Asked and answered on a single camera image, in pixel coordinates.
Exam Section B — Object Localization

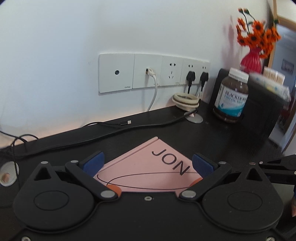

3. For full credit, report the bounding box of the pink cardboard box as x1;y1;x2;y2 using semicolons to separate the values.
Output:
93;137;202;195

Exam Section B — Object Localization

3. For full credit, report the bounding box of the person right hand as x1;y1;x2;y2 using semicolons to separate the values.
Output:
291;196;296;217

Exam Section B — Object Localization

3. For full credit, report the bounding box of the black appliance cabinet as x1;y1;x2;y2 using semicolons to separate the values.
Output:
208;68;285;138

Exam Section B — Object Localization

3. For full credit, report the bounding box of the brown fish oil bottle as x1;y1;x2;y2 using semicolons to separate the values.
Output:
213;68;249;123

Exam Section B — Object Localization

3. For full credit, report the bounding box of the silver desk grommet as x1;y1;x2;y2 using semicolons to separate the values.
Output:
0;161;19;187

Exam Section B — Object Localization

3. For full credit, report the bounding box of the clear wrapped packet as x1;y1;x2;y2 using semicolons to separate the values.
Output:
249;72;290;101

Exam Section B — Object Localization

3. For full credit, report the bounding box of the cotton swab box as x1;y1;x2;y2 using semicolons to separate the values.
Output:
263;66;285;85

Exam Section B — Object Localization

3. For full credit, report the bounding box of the red ribbed vase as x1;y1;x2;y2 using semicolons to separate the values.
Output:
240;48;262;73

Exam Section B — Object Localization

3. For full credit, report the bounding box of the orange flower bouquet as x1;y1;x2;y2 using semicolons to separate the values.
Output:
236;8;281;59

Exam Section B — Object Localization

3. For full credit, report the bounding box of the black tangled cable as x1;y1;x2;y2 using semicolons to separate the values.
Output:
0;131;40;186

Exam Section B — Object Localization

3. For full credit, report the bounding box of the black wall plug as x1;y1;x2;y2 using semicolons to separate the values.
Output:
186;71;196;94
200;72;209;92

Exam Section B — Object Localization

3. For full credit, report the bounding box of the white wall socket strip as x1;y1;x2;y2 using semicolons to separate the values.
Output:
98;53;211;93

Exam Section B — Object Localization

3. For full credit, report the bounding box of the white charging cable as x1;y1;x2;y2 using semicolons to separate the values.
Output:
145;67;159;112

